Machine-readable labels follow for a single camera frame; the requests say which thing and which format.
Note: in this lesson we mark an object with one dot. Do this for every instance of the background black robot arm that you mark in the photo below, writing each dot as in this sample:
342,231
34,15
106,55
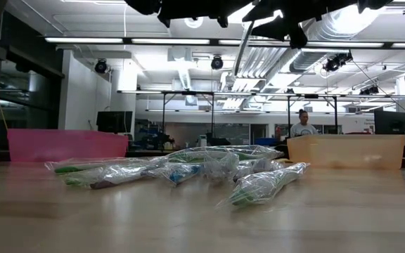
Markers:
218,140
158,140

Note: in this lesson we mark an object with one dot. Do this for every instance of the black ceiling spotlight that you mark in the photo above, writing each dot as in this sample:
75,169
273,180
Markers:
336,62
217,62
101,66

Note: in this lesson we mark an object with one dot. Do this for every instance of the green toothbrush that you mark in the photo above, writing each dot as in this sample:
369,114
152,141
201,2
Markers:
258,189
111,177
69,169

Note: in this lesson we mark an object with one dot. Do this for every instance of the blue toothbrush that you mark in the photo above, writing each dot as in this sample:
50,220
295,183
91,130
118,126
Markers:
185,175

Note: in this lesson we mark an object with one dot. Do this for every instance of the long ceiling light bar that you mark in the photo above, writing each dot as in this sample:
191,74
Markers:
171,41

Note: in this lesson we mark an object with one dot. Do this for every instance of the blue storage bin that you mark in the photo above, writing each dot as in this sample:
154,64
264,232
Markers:
264,141

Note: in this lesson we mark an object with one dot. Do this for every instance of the pink plastic bin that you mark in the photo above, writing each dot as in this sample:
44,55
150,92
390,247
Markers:
65,145

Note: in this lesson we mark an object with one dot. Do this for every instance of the ribbed silver air duct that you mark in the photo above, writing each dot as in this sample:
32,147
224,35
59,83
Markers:
308,59

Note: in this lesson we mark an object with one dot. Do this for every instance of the white plastic jug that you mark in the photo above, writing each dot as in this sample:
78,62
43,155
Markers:
202,141

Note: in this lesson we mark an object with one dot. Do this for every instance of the black metal rig frame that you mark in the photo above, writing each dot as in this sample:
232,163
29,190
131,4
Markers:
188,93
311,96

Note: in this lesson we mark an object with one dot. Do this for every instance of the orange plastic bin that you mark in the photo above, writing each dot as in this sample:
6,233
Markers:
346,151

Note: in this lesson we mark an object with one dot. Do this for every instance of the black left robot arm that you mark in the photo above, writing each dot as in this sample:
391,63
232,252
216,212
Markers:
141,6

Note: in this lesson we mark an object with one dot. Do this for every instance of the yellow cloth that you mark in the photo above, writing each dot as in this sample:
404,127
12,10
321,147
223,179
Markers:
283,160

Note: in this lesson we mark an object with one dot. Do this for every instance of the black computer monitor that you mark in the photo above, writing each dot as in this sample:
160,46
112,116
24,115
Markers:
114,122
392,122

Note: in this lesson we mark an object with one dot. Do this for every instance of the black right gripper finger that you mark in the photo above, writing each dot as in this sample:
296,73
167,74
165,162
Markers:
287,30
265,14

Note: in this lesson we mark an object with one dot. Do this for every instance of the person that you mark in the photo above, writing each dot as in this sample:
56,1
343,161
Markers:
304,130

